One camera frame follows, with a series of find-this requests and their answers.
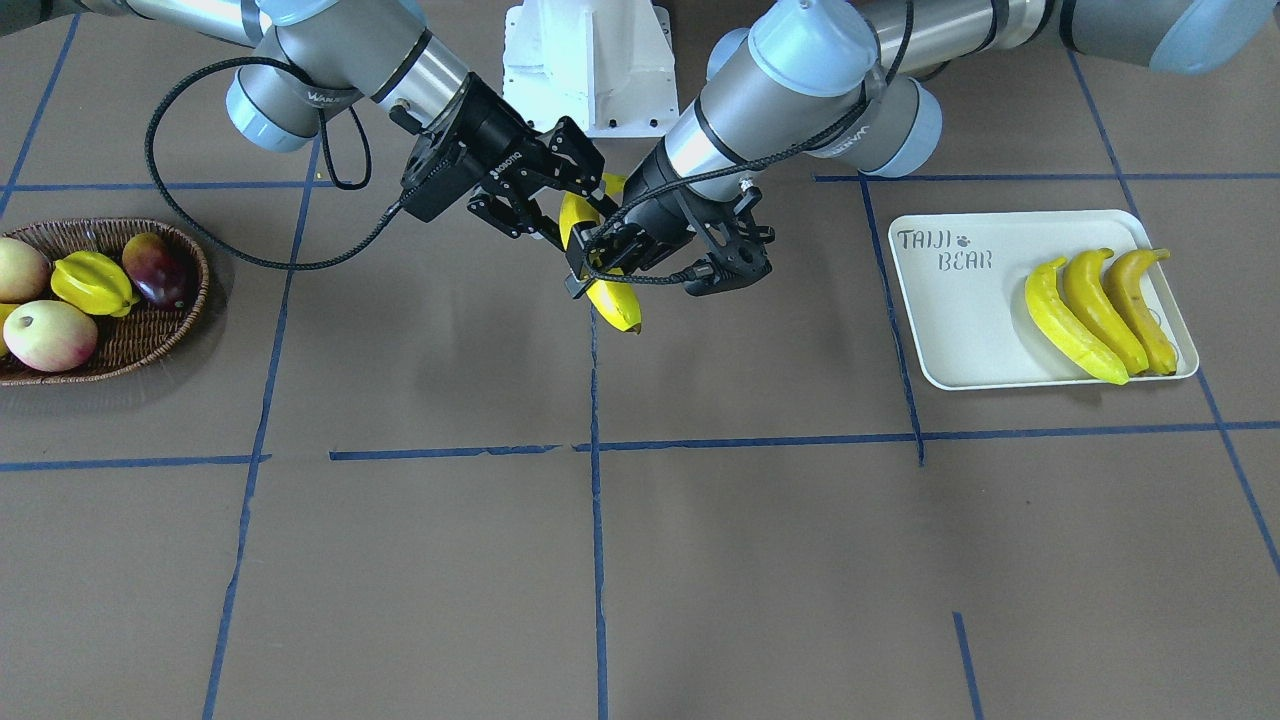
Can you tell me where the yellow star fruit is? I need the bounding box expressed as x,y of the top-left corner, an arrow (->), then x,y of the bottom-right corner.
50,250 -> 141,318

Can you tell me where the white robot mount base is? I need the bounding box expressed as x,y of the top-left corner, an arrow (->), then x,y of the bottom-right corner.
502,1 -> 680,138

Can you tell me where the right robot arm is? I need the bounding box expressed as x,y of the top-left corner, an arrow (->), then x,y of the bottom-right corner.
3,1 -> 614,241

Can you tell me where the yellow banana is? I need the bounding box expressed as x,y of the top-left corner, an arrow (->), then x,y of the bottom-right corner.
1023,258 -> 1130,386
557,172 -> 643,333
1103,249 -> 1178,375
1062,247 -> 1149,375

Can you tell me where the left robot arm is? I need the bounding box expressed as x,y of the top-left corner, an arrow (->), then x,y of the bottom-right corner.
566,1 -> 1274,299

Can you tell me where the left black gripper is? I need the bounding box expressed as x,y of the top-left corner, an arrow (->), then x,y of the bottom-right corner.
563,145 -> 776,301

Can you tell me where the yellow orange fruit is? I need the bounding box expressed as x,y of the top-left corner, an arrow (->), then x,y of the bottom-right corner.
0,304 -> 20,357

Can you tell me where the brown wicker basket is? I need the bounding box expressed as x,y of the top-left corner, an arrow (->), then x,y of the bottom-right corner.
1,217 -> 210,387

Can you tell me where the pale pink apple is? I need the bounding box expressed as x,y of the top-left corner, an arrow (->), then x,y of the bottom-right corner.
3,300 -> 99,372

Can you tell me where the dark red plum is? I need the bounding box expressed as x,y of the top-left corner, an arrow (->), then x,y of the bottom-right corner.
122,232 -> 197,311

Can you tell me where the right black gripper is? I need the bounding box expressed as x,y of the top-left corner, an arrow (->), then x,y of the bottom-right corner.
419,72 -> 607,251

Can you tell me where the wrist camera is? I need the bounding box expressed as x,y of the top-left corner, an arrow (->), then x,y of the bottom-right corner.
399,135 -> 484,223
678,184 -> 776,297

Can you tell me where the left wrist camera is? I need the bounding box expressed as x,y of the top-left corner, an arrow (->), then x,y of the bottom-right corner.
678,184 -> 776,297

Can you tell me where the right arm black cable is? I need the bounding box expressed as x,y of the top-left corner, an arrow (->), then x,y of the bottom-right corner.
145,56 -> 431,272

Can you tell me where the cream bear tray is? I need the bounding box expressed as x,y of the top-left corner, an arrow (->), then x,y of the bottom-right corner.
887,209 -> 1152,391

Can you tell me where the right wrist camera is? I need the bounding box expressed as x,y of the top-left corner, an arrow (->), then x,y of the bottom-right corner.
399,135 -> 484,223

